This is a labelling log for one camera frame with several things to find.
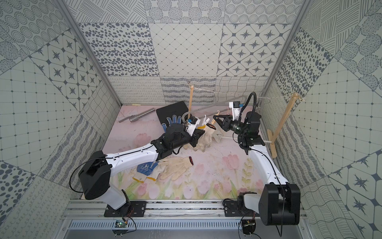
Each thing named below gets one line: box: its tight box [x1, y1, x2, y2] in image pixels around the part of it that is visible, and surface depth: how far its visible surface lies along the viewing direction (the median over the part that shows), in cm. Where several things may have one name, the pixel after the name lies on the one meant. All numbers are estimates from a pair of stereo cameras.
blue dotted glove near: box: [132, 161, 161, 183], surface depth 86 cm
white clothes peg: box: [201, 114, 210, 126], surface depth 76 cm
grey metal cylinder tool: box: [118, 107, 156, 123], surface depth 113 cm
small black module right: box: [241, 219, 257, 235], surface depth 73 cm
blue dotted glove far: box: [161, 114, 184, 134], surface depth 103 cm
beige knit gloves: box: [158, 156, 194, 181], surface depth 89 cm
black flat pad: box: [156, 101, 190, 125], surface depth 113 cm
